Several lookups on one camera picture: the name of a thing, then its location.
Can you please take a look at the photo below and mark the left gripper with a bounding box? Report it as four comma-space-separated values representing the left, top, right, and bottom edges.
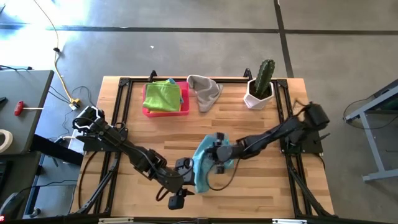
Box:
163, 157, 195, 211

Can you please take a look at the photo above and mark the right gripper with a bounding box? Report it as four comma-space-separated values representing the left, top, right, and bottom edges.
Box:
205, 133, 243, 174

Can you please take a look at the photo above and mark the grey microfiber towel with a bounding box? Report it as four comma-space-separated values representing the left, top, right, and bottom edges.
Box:
186, 74, 224, 113

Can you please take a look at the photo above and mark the green microfiber towel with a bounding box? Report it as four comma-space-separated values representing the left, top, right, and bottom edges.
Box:
142, 80, 182, 113

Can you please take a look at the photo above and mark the pink plastic bin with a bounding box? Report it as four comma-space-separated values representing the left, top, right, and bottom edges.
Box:
142, 81, 191, 118

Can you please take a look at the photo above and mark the white faceted plant pot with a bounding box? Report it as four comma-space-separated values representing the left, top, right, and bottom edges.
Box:
243, 77, 275, 110

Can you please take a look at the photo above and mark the green cactus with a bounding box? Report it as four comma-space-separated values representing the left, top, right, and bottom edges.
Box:
254, 58, 276, 97

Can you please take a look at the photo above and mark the black beam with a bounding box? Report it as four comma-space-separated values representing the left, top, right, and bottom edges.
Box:
30, 133, 85, 166

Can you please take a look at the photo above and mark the grey metal table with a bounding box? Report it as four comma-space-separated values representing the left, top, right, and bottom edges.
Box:
343, 79, 398, 183

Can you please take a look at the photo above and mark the grey rounded object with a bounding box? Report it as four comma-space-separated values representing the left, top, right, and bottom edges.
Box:
0, 192, 27, 222

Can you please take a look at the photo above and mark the cream tape roll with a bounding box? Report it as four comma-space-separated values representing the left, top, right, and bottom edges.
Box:
0, 129, 14, 154

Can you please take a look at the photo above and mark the grey side table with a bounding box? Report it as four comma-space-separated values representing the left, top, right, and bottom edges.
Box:
0, 70, 55, 156

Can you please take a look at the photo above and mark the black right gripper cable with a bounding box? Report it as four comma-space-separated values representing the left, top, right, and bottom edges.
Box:
205, 158, 240, 192

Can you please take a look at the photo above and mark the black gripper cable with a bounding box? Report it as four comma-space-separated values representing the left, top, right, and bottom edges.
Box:
155, 186, 170, 202
205, 158, 240, 192

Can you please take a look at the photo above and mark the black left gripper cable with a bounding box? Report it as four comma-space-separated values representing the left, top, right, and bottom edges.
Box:
155, 186, 170, 202

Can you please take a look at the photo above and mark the black aluminium table frame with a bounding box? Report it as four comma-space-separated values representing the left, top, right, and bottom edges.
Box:
70, 70, 338, 224

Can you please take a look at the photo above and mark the silver metal bracket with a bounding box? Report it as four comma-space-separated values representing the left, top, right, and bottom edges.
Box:
272, 218, 308, 224
98, 217, 134, 224

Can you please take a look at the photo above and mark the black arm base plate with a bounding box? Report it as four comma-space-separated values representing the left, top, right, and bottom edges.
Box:
76, 126, 125, 153
281, 129, 324, 155

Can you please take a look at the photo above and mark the yellow cable plug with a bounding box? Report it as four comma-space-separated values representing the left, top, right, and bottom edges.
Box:
68, 98, 82, 111

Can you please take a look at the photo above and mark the red-handled screwdriver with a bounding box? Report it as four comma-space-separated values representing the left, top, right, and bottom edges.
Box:
13, 100, 44, 117

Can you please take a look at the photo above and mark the yellow extension cable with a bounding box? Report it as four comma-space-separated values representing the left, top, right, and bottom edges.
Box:
32, 0, 77, 103

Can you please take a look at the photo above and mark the thin black cable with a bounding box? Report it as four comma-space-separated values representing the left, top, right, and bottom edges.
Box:
0, 64, 34, 71

